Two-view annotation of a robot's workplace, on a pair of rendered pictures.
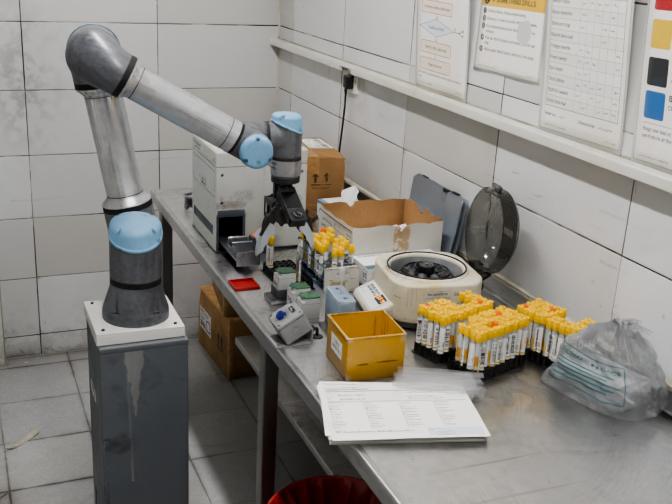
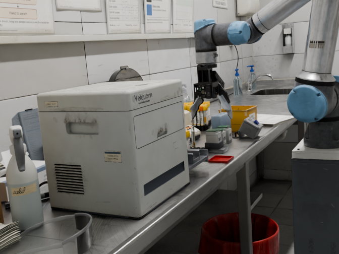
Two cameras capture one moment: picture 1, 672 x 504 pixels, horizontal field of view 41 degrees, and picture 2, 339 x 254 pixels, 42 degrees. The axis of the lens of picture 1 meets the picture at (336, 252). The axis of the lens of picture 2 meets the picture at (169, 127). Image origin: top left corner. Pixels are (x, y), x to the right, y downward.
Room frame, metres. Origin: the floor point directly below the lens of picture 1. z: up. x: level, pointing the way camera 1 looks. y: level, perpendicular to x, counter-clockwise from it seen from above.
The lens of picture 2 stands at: (3.19, 1.26, 1.26)
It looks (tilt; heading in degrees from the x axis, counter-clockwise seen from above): 10 degrees down; 232
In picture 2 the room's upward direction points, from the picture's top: 5 degrees counter-clockwise
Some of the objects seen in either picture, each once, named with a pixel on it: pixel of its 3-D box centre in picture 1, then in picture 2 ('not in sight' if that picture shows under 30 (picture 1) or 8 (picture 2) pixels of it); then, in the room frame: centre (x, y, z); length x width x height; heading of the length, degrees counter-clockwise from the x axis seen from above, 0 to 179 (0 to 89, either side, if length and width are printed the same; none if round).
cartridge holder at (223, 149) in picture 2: (284, 293); (214, 146); (2.09, 0.13, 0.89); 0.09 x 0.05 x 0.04; 114
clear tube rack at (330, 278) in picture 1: (327, 266); not in sight; (2.25, 0.02, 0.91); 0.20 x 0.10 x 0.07; 24
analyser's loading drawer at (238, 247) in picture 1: (237, 245); (184, 161); (2.36, 0.28, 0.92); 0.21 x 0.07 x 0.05; 24
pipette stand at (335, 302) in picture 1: (339, 313); (221, 126); (1.91, -0.02, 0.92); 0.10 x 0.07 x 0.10; 18
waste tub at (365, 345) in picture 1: (365, 344); (238, 118); (1.74, -0.07, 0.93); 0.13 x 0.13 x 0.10; 20
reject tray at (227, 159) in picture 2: (244, 284); (221, 159); (2.17, 0.24, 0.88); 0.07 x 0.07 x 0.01; 24
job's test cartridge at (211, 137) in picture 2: (284, 282); (213, 139); (2.09, 0.13, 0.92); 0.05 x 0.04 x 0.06; 114
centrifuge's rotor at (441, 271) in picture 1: (425, 276); not in sight; (2.08, -0.23, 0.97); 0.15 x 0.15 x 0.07
